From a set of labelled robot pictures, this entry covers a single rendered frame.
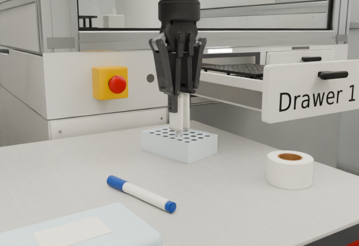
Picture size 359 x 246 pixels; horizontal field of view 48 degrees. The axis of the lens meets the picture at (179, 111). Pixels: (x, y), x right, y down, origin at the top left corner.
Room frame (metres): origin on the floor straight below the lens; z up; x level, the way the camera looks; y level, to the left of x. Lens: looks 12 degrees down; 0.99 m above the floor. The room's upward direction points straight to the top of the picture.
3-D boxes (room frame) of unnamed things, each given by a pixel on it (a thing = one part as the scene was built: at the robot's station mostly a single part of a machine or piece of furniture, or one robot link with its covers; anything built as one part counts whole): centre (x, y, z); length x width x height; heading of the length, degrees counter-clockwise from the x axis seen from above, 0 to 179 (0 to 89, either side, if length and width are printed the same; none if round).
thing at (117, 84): (0.88, 0.14, 0.88); 0.04 x 0.03 x 0.04; 122
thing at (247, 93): (1.00, -0.17, 0.86); 0.40 x 0.26 x 0.06; 32
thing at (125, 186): (0.53, 0.06, 0.77); 0.14 x 0.02 x 0.02; 45
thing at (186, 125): (0.74, -0.01, 0.84); 0.03 x 0.01 x 0.07; 47
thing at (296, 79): (0.82, -0.28, 0.87); 0.29 x 0.02 x 0.11; 122
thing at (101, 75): (0.90, 0.16, 0.88); 0.07 x 0.05 x 0.07; 122
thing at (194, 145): (0.75, 0.00, 0.78); 0.12 x 0.08 x 0.04; 47
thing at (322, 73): (0.80, -0.30, 0.91); 0.07 x 0.04 x 0.01; 122
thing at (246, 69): (0.99, -0.18, 0.87); 0.22 x 0.18 x 0.06; 32
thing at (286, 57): (1.26, -0.38, 0.87); 0.29 x 0.02 x 0.11; 122
